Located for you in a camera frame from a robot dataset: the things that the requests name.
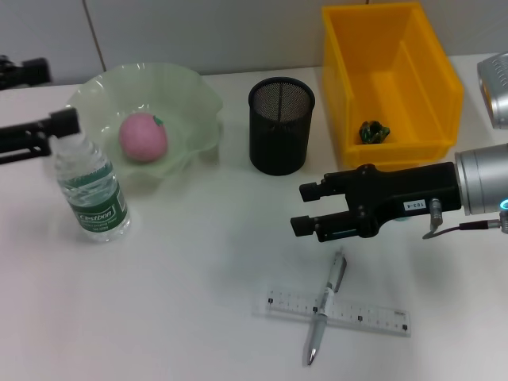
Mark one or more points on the black mesh pen holder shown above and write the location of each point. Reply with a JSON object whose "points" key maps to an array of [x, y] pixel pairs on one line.
{"points": [[278, 147]]}

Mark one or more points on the yellow plastic bin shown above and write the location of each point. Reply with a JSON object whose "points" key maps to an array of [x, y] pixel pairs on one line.
{"points": [[397, 99]]}

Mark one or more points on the blue scissors with cover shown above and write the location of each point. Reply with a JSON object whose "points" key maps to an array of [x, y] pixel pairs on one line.
{"points": [[402, 218]]}

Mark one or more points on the transparent plastic ruler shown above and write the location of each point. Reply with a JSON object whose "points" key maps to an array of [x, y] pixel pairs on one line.
{"points": [[373, 317]]}

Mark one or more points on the pink toy peach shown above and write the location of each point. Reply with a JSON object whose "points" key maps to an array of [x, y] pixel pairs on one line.
{"points": [[141, 139]]}

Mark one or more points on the green wavy glass fruit plate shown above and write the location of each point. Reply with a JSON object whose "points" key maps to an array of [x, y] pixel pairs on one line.
{"points": [[178, 111]]}

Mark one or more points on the clear green-label water bottle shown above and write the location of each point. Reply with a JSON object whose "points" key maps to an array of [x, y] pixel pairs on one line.
{"points": [[95, 206]]}

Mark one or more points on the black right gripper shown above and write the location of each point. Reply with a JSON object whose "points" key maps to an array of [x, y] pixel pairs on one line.
{"points": [[409, 190]]}

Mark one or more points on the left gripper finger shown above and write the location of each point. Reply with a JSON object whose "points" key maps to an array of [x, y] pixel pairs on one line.
{"points": [[28, 73], [35, 137]]}

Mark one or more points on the silver ballpoint pen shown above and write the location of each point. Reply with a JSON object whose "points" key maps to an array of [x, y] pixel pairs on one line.
{"points": [[319, 329]]}

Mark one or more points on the green plastic wrapper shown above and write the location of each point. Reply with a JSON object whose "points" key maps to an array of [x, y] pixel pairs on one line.
{"points": [[373, 133]]}

